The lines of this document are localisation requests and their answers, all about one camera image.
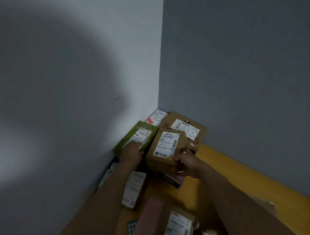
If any person's left hand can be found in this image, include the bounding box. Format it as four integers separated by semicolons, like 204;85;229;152
119;141;145;170

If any person's right hand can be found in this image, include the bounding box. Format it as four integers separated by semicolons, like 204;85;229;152
171;152;207;180

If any box of stack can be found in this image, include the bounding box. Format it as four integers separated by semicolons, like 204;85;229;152
146;129;188;175
157;206;197;235

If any small cardboard parcel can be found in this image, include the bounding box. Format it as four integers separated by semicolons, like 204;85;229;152
145;109;168;127

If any box with black KARRIE band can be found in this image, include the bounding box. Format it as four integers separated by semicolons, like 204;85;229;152
160;112;208;156

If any pink dot sticker sheet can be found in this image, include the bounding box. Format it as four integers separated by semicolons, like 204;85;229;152
134;196;166;235

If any teal sticker sheet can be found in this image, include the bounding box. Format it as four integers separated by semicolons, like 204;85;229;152
127;220;139;235

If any person's right forearm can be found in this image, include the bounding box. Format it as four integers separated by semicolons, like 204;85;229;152
198;164;296;235

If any person's left forearm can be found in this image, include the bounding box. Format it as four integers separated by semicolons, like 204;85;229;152
60;162;136;235

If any blue plastic grid pallet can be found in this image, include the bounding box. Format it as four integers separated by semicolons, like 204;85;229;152
177;149;197;189

